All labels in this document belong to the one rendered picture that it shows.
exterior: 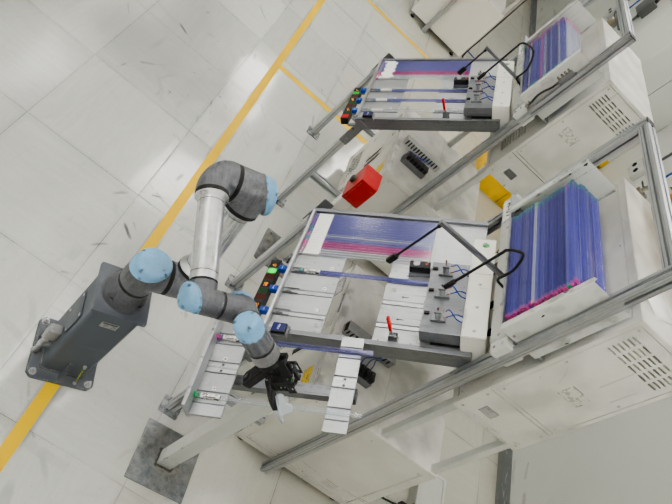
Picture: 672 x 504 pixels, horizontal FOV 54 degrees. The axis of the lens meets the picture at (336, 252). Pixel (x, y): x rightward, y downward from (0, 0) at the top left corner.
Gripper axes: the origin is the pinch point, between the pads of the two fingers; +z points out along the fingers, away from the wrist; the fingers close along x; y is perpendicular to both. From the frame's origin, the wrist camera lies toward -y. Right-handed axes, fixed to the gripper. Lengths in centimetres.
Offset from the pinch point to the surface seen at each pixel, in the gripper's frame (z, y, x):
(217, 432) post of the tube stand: 30, -41, 8
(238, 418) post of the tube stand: 21.1, -28.6, 8.3
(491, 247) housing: 20, 53, 77
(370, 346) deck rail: 17.4, 14.9, 32.4
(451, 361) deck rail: 25, 40, 31
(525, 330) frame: 10, 65, 29
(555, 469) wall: 195, 58, 86
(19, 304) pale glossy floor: -11, -119, 40
